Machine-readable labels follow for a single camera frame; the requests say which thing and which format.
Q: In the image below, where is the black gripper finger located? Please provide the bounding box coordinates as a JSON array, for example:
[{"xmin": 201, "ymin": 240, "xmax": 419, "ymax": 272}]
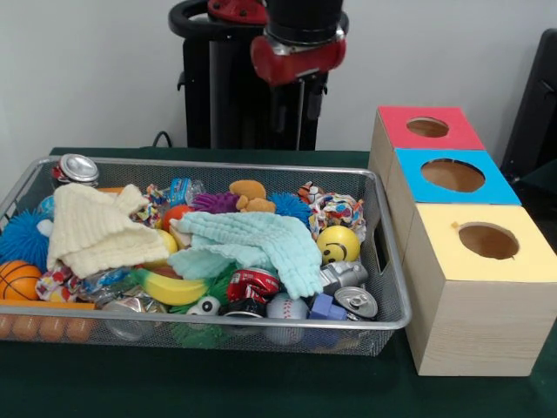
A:
[
  {"xmin": 275, "ymin": 81, "xmax": 289, "ymax": 131},
  {"xmin": 306, "ymin": 77, "xmax": 320, "ymax": 123}
]

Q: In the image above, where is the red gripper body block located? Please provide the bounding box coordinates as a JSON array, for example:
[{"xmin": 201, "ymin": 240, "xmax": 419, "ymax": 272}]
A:
[{"xmin": 251, "ymin": 33, "xmax": 347, "ymax": 86}]

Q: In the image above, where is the mint green knitted cloth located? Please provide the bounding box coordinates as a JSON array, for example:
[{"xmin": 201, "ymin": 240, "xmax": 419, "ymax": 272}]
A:
[{"xmin": 168, "ymin": 211, "xmax": 325, "ymax": 300}]

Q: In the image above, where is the cream knitted cloth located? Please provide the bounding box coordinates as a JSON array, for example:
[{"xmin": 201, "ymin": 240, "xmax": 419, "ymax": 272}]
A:
[{"xmin": 46, "ymin": 183, "xmax": 171, "ymax": 280}]

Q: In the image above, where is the wooden box with three holes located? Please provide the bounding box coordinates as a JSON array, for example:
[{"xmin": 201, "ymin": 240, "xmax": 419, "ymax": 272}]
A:
[{"xmin": 368, "ymin": 106, "xmax": 557, "ymax": 377}]

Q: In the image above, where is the shallow clear mesh bin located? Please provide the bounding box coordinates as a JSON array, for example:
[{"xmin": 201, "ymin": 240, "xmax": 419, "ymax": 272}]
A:
[{"xmin": 0, "ymin": 157, "xmax": 413, "ymax": 356}]

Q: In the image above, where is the brown plush teddy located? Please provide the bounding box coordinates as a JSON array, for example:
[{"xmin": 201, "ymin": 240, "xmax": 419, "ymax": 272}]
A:
[{"xmin": 229, "ymin": 179, "xmax": 277, "ymax": 214}]

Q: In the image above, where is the small blue spiky ball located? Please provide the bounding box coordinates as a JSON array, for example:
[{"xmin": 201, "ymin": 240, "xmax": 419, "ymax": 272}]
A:
[{"xmin": 270, "ymin": 192, "xmax": 312, "ymax": 226}]

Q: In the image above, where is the yellow smiley ball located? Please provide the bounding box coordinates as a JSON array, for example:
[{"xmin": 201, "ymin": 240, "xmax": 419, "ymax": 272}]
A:
[{"xmin": 316, "ymin": 225, "xmax": 361, "ymax": 266}]

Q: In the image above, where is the red crushed can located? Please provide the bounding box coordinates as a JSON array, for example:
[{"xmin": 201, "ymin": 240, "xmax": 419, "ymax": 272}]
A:
[{"xmin": 225, "ymin": 268, "xmax": 281, "ymax": 304}]

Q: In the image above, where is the crumpled silver can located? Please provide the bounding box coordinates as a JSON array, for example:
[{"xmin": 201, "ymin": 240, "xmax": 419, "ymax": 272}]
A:
[{"xmin": 318, "ymin": 261, "xmax": 369, "ymax": 293}]

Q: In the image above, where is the white toy baseball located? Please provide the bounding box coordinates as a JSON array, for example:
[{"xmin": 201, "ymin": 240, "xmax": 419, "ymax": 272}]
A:
[{"xmin": 265, "ymin": 293, "xmax": 310, "ymax": 347}]

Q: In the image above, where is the silver crushed can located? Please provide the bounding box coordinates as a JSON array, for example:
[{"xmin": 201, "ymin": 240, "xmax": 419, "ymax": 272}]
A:
[{"xmin": 333, "ymin": 286, "xmax": 379, "ymax": 321}]

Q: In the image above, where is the yellow toy banana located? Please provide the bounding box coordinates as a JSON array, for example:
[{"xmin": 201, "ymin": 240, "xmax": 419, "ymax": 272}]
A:
[{"xmin": 131, "ymin": 268, "xmax": 210, "ymax": 307}]

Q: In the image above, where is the dark green table cloth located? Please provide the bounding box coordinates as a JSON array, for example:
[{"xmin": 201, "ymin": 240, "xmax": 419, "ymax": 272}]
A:
[{"xmin": 0, "ymin": 146, "xmax": 557, "ymax": 418}]

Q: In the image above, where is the orange toy basketball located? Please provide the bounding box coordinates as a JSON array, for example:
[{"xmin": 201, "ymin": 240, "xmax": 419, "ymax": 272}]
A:
[{"xmin": 0, "ymin": 260, "xmax": 43, "ymax": 301}]

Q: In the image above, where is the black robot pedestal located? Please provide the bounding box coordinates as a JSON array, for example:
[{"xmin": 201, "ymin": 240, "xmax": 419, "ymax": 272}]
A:
[{"xmin": 168, "ymin": 0, "xmax": 349, "ymax": 151}]

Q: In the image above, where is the colourful knotted rope ball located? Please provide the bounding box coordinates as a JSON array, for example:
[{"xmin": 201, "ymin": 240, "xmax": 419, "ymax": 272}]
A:
[{"xmin": 309, "ymin": 192, "xmax": 366, "ymax": 240}]

